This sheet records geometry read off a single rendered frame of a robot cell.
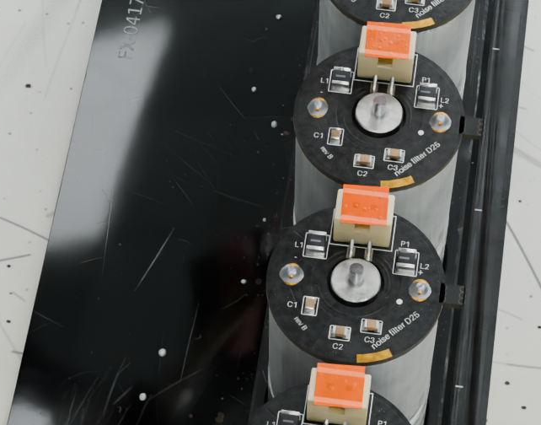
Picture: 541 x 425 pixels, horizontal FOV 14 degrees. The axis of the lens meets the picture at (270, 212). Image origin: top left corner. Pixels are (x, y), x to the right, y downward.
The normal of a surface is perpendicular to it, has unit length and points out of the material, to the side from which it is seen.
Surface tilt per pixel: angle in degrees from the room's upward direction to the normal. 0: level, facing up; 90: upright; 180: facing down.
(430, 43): 90
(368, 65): 90
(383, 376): 90
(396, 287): 0
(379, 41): 0
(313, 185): 90
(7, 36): 0
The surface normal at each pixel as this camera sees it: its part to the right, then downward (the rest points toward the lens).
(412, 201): 0.41, 0.79
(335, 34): -0.82, 0.49
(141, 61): 0.00, -0.50
